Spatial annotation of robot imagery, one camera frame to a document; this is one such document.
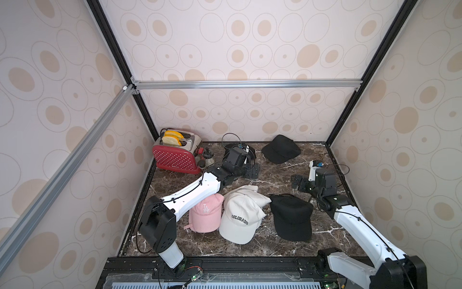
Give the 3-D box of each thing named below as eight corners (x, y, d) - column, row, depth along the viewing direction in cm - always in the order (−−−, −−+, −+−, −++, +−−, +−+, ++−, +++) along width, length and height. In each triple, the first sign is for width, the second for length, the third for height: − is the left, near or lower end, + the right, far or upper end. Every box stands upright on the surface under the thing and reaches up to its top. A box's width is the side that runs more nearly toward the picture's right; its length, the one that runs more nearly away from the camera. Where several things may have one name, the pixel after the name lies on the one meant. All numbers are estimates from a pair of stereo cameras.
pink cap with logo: (189, 233, 85) (183, 224, 76) (193, 205, 94) (189, 194, 85) (221, 233, 85) (220, 224, 76) (223, 205, 94) (221, 194, 85)
